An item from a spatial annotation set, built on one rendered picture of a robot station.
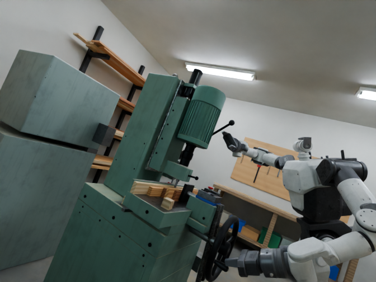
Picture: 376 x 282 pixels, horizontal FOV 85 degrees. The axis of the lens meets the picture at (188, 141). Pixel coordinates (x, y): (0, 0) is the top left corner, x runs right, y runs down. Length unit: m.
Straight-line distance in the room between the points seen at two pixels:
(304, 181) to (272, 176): 3.08
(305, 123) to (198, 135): 3.59
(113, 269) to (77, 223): 0.33
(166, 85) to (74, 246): 0.95
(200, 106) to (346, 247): 0.78
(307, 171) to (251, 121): 3.42
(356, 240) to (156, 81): 1.11
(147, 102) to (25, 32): 2.09
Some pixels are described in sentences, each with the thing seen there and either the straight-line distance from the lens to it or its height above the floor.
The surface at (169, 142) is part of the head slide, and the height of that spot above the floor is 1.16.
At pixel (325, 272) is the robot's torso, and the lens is 1.37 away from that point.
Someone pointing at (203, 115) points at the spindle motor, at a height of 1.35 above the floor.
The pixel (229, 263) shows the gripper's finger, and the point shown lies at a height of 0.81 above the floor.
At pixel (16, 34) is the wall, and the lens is 3.05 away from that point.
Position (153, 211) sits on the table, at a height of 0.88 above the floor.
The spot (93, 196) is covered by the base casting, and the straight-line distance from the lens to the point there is 1.19.
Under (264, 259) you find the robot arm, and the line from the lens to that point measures 0.83.
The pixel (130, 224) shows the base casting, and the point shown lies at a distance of 1.00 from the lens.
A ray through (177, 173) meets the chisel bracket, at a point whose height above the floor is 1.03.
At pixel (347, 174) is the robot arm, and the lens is 1.05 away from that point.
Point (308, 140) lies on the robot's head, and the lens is 1.24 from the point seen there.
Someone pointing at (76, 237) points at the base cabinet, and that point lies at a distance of 1.26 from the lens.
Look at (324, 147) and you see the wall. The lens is 4.40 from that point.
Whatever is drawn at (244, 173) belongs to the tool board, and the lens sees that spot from 4.29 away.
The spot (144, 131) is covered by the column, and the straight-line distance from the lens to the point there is 1.17.
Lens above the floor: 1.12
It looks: 4 degrees up
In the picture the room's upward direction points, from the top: 21 degrees clockwise
